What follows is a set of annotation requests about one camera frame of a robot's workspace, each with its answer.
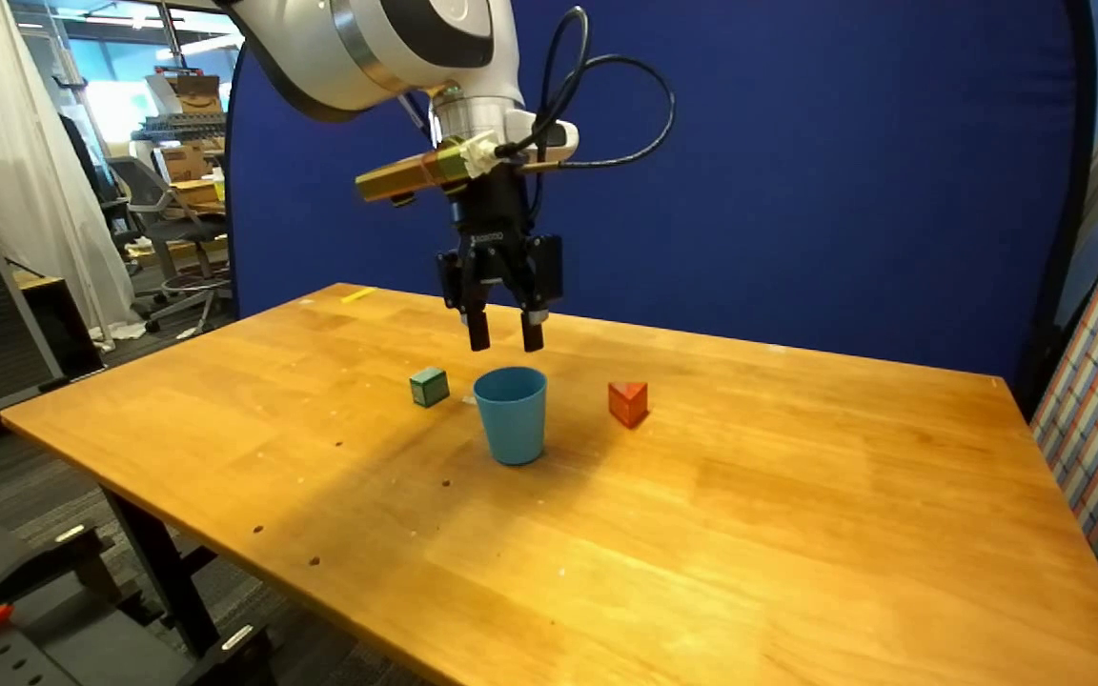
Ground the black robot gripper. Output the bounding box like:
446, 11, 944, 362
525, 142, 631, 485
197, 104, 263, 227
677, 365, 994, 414
433, 163, 569, 358

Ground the blue plastic cup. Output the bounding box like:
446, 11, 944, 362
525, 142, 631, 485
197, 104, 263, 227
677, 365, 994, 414
467, 362, 553, 469

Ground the green wooden cube block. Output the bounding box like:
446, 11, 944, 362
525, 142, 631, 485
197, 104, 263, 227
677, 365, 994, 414
409, 365, 453, 413

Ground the red cube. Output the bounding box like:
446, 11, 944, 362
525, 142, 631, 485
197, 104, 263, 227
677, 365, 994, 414
605, 379, 653, 429

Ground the blue round fabric backdrop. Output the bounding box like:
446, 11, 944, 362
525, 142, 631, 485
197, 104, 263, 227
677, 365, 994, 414
222, 0, 1098, 413

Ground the shelf with cardboard boxes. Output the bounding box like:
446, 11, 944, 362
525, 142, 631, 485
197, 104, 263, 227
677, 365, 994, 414
126, 67, 236, 291

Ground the white curtain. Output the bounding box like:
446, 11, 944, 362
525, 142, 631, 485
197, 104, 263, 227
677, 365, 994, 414
0, 0, 148, 346

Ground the yellow-green wrist camera box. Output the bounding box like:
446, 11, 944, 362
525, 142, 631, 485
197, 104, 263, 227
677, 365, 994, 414
351, 116, 583, 208

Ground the black looped camera cable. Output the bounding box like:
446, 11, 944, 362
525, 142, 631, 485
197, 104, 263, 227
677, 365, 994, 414
497, 4, 684, 222

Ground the black table leg frame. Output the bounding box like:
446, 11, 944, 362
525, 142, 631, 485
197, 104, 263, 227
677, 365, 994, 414
98, 489, 278, 686

